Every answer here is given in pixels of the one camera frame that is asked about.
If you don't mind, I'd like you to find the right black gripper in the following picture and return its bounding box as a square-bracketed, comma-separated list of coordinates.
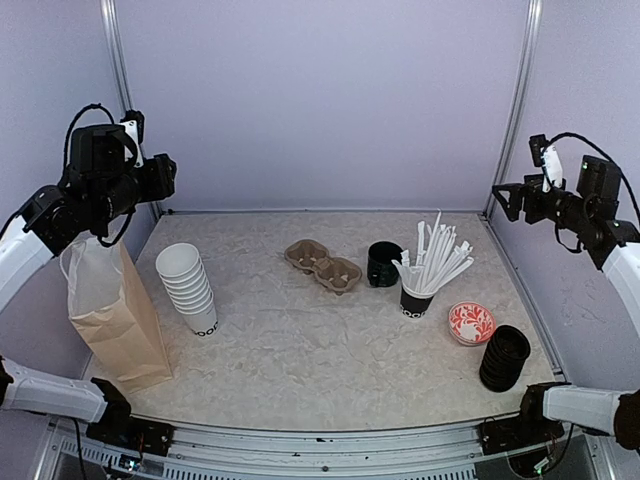
[494, 172, 594, 232]

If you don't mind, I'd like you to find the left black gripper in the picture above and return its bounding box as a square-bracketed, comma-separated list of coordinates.
[93, 151, 176, 225]

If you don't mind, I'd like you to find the stack of white paper cups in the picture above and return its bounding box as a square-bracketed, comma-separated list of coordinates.
[155, 243, 219, 337]

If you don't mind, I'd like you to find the brown paper bag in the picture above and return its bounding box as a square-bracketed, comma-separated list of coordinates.
[59, 238, 172, 392]

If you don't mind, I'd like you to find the stack of black cup lids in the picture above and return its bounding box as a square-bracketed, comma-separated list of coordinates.
[479, 325, 531, 393]

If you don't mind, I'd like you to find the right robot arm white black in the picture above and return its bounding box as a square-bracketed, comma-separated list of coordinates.
[492, 133, 639, 451]

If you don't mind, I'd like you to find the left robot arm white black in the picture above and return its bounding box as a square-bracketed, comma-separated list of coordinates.
[1, 110, 177, 445]

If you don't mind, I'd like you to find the red white patterned bowl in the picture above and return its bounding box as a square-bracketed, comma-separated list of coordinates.
[448, 302, 497, 346]

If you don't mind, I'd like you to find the black cup holding straws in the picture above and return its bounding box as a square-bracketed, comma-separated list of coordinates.
[399, 284, 435, 320]

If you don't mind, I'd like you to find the stack of black cup sleeves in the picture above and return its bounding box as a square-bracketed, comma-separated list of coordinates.
[367, 241, 402, 288]

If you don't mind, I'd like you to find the brown cardboard cup carrier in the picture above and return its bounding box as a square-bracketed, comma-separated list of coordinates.
[284, 239, 362, 296]

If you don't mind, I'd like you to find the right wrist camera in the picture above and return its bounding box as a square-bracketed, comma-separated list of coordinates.
[529, 134, 565, 193]

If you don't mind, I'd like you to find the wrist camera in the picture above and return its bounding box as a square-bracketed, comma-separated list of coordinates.
[529, 134, 565, 193]
[119, 110, 145, 167]

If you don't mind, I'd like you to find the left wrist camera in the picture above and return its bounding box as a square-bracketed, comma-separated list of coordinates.
[119, 110, 145, 167]

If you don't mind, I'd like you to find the left aluminium corner post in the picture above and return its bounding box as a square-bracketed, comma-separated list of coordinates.
[98, 0, 162, 221]

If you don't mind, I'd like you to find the aluminium corner post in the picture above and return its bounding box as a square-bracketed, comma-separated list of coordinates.
[98, 0, 162, 221]
[480, 0, 544, 219]

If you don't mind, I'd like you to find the right aluminium corner post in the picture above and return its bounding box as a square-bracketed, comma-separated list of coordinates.
[480, 0, 544, 219]

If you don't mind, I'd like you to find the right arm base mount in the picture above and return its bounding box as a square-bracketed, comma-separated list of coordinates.
[478, 382, 567, 455]

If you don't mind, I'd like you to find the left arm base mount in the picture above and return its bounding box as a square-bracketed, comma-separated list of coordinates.
[86, 378, 175, 457]

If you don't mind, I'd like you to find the aluminium front frame rail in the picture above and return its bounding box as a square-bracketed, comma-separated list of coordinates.
[34, 409, 616, 480]

